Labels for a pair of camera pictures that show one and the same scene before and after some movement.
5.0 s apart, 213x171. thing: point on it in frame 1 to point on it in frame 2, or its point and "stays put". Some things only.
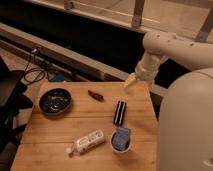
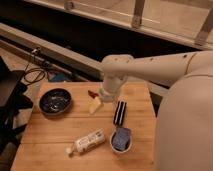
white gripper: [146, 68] to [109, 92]
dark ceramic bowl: [55, 102] stays put
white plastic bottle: [85, 143] stays put
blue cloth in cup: [121, 138] stays put
